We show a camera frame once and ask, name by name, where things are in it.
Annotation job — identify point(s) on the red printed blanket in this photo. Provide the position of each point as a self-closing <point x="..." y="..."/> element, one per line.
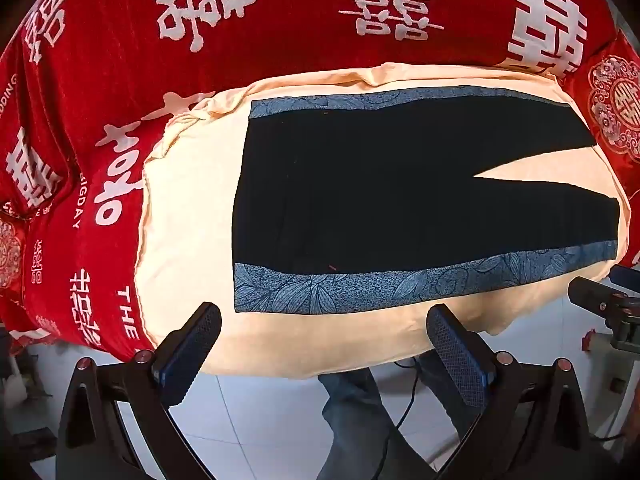
<point x="300" y="25"/>

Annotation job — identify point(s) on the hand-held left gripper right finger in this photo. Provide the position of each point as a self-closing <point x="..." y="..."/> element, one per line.
<point x="459" y="355"/>

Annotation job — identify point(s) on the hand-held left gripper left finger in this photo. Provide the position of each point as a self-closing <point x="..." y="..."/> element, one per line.
<point x="186" y="357"/>

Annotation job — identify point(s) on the red pillow with gold pattern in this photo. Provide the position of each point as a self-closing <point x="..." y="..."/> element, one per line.
<point x="617" y="100"/>

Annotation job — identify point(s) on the person's leg in jeans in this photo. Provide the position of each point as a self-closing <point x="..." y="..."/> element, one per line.
<point x="357" y="425"/>

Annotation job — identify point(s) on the peach bed sheet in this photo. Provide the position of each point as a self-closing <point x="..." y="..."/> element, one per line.
<point x="190" y="240"/>

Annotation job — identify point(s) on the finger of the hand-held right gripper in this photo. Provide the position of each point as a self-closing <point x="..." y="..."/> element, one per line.
<point x="590" y="294"/>

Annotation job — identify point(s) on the black pants with blue stripes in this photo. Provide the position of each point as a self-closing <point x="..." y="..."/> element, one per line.
<point x="360" y="195"/>

